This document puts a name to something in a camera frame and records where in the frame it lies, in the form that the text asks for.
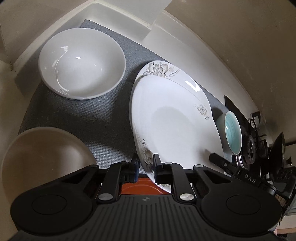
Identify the orange brown plate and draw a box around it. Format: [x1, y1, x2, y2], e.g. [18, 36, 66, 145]
[121, 178, 169, 195]

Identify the black gas stove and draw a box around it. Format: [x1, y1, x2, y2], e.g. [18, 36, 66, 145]
[224, 96, 295, 183]

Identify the white bowl blue rim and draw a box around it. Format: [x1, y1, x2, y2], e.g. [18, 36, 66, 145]
[38, 28, 126, 100]

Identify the large white floral plate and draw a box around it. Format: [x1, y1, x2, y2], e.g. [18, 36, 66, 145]
[130, 75, 223, 181]

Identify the beige bowl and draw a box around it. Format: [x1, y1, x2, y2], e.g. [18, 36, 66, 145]
[1, 127, 96, 204]

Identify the grey table mat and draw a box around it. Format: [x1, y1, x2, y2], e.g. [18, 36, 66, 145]
[17, 19, 232, 167]

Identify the light blue ceramic bowl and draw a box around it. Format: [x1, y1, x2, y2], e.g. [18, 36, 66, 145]
[216, 111, 242, 155]

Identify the small white floral plate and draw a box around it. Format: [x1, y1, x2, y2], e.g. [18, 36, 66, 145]
[135, 60, 210, 108]

